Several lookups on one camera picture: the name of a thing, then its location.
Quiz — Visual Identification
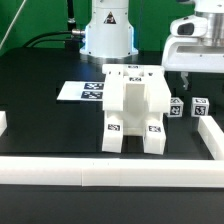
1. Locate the white chair back frame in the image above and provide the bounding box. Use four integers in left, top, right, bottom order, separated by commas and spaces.
102, 64, 171, 113

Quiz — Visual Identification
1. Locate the white cord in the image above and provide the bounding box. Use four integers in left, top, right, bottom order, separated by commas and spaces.
0, 0, 28, 51

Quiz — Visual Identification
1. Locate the white chair seat part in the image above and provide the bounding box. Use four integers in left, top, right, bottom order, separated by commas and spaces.
123, 77, 146, 136

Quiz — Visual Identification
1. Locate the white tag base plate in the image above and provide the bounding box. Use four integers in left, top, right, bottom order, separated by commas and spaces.
57, 81, 104, 101

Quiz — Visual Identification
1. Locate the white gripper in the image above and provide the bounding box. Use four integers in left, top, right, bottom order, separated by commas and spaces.
162, 14, 224, 90

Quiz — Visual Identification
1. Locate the black cable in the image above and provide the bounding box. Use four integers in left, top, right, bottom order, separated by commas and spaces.
24, 29, 87, 48

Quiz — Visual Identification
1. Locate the white tagged cube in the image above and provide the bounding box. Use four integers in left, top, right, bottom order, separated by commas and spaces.
167, 97, 184, 117
191, 97, 209, 117

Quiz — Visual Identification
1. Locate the white U-shaped fence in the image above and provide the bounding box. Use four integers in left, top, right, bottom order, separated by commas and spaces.
0, 116, 224, 188

